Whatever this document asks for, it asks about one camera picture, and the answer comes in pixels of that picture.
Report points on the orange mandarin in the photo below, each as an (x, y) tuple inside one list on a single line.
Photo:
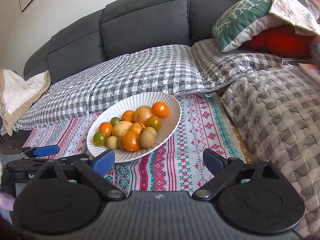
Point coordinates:
[(128, 116), (137, 128)]

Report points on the pink book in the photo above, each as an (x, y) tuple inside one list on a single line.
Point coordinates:
[(312, 71)]

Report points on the green snowflake pillow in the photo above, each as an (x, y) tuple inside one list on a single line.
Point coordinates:
[(237, 17)]

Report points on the red cushion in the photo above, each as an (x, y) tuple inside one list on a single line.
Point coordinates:
[(282, 40)]

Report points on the orange green tomato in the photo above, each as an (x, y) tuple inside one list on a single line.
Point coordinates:
[(153, 122)]

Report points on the fluffy grey patterned blanket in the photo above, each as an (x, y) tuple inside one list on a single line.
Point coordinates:
[(275, 117)]

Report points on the grey white gingham quilt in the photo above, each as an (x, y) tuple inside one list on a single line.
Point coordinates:
[(125, 80)]

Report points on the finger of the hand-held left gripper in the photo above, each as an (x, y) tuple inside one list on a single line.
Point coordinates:
[(46, 150), (75, 158)]

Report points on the brown checked waffle blanket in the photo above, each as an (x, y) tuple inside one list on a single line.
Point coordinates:
[(225, 65)]

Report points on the beige white quilt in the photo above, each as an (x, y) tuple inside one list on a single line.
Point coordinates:
[(15, 97)]

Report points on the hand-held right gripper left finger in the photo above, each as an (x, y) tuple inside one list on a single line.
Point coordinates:
[(103, 161)]

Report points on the dark grey sofa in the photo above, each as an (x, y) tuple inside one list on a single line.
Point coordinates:
[(140, 17)]

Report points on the red green patterned tablecloth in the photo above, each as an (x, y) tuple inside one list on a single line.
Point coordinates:
[(195, 130)]

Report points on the white floral cloth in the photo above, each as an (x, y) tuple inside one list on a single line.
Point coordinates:
[(292, 10)]

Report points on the white ribbed plate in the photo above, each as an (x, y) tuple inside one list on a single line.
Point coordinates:
[(172, 115)]

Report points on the large orange grapefruit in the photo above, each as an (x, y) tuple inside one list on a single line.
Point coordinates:
[(142, 113)]

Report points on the person's left forearm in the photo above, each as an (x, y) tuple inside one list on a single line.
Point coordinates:
[(6, 201)]

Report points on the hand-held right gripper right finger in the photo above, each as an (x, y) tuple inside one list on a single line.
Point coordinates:
[(215, 161)]

